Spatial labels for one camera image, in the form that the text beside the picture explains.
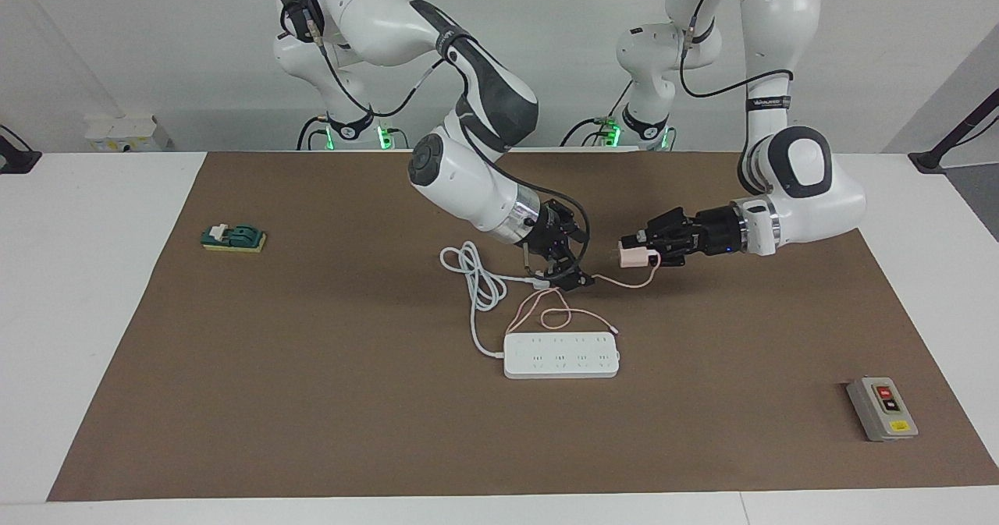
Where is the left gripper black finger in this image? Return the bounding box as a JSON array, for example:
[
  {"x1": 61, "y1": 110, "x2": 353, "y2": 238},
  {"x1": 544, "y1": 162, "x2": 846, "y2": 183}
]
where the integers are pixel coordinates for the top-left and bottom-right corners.
[
  {"x1": 652, "y1": 238, "x2": 691, "y2": 267},
  {"x1": 636, "y1": 207, "x2": 694, "y2": 245}
]

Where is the pink charger adapter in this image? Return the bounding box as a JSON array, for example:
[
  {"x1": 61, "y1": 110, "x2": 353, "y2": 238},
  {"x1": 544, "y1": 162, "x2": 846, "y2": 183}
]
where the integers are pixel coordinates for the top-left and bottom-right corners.
[{"x1": 619, "y1": 240, "x2": 662, "y2": 268}]

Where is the pink charging cable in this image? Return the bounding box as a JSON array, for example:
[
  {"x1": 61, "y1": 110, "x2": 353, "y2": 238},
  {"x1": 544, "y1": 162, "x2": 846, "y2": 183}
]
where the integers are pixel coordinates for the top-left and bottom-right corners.
[{"x1": 506, "y1": 254, "x2": 663, "y2": 335}]

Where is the white power strip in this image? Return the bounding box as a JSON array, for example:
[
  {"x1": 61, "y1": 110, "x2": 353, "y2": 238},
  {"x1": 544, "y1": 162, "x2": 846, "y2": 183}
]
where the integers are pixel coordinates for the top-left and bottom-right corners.
[{"x1": 503, "y1": 332, "x2": 621, "y2": 380}]

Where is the black clamp stand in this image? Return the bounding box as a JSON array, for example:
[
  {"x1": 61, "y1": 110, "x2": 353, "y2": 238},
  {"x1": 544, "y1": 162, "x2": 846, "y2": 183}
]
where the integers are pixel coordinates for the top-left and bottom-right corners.
[
  {"x1": 0, "y1": 125, "x2": 41, "y2": 175},
  {"x1": 909, "y1": 88, "x2": 999, "y2": 175}
]

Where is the brown table mat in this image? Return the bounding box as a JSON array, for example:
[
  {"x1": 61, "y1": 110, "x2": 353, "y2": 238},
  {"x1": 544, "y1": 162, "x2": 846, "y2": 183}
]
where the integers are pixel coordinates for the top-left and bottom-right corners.
[{"x1": 47, "y1": 151, "x2": 999, "y2": 502}]

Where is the white background box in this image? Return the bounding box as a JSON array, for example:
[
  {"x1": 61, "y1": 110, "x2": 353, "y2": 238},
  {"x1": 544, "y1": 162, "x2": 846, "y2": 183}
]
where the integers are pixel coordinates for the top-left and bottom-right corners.
[{"x1": 84, "y1": 114, "x2": 174, "y2": 153}]

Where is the white power cord with plug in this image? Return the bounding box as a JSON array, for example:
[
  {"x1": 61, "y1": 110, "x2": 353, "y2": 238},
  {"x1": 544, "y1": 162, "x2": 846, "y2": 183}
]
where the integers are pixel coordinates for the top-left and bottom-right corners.
[{"x1": 439, "y1": 241, "x2": 551, "y2": 360}]

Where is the black base cable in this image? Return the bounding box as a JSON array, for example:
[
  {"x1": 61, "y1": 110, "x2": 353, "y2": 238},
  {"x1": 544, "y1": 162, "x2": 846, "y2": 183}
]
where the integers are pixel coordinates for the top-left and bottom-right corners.
[
  {"x1": 560, "y1": 80, "x2": 633, "y2": 148},
  {"x1": 296, "y1": 115, "x2": 329, "y2": 151}
]

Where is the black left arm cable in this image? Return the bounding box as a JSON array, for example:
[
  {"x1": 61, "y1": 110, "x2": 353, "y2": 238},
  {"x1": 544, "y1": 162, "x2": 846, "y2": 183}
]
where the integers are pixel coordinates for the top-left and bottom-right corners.
[{"x1": 670, "y1": 0, "x2": 793, "y2": 98}]

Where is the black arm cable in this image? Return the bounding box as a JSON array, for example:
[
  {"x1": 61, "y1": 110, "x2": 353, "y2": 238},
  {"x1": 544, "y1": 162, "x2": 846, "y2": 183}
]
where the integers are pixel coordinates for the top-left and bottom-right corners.
[
  {"x1": 281, "y1": 0, "x2": 592, "y2": 276},
  {"x1": 670, "y1": 0, "x2": 793, "y2": 98}
]

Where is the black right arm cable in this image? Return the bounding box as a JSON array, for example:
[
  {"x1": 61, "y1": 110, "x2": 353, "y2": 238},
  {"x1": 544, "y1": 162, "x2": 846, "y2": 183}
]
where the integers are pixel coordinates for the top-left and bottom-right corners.
[{"x1": 281, "y1": 0, "x2": 592, "y2": 276}]

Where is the grey on-off switch box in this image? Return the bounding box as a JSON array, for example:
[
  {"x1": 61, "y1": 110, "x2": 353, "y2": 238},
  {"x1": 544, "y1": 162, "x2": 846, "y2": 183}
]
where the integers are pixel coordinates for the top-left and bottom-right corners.
[{"x1": 846, "y1": 377, "x2": 919, "y2": 442}]

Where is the green knife switch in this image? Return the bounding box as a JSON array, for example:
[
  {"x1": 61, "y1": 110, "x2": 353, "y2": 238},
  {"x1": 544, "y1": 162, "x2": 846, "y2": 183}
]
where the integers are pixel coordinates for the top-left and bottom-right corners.
[{"x1": 201, "y1": 223, "x2": 268, "y2": 254}]

